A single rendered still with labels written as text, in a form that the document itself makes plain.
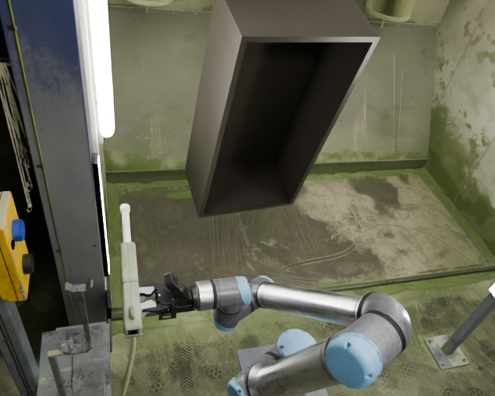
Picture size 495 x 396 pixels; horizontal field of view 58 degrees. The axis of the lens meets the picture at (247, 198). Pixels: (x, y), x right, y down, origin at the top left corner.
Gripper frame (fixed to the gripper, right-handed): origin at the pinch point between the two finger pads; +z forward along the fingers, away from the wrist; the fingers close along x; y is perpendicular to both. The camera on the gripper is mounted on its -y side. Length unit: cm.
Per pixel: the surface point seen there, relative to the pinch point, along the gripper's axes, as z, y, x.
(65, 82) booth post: 13, -44, 47
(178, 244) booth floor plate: -36, 111, 113
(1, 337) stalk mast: 33.5, 5.4, -3.3
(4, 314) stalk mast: 30.7, -5.1, -3.3
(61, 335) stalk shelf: 22.6, 36.1, 13.4
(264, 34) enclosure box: -54, -49, 74
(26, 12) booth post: 21, -63, 47
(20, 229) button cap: 22.1, -34.7, -1.6
